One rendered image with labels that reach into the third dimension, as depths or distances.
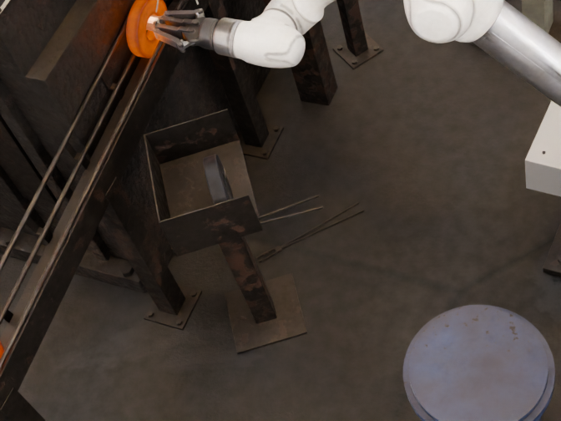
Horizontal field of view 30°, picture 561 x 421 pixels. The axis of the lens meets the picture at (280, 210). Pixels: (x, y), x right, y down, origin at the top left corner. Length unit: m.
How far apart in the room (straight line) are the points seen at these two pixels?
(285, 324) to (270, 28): 0.87
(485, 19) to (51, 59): 1.01
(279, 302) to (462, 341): 0.77
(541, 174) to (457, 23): 0.68
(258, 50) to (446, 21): 0.61
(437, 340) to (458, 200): 0.80
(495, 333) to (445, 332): 0.11
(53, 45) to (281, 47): 0.53
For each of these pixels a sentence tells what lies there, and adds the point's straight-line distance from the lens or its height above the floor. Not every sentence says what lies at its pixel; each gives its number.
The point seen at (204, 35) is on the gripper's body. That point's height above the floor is 0.78.
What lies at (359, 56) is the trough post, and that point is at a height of 0.01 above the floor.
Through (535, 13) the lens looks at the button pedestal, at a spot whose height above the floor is 0.13.
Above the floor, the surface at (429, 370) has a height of 0.43.
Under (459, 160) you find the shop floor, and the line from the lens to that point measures 3.13.
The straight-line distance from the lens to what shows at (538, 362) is 2.29.
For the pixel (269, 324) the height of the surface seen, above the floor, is 0.01.
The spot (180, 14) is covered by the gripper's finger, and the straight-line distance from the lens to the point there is 2.61.
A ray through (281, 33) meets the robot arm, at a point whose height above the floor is 0.79.
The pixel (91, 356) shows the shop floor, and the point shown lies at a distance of 3.04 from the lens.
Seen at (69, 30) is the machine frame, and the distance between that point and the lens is 2.54.
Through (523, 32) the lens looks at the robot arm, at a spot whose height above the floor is 0.97.
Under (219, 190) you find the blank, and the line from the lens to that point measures 2.27.
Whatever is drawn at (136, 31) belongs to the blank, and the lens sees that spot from 2.58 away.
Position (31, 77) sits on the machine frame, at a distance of 2.48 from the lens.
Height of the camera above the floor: 2.48
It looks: 53 degrees down
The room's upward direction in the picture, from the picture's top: 21 degrees counter-clockwise
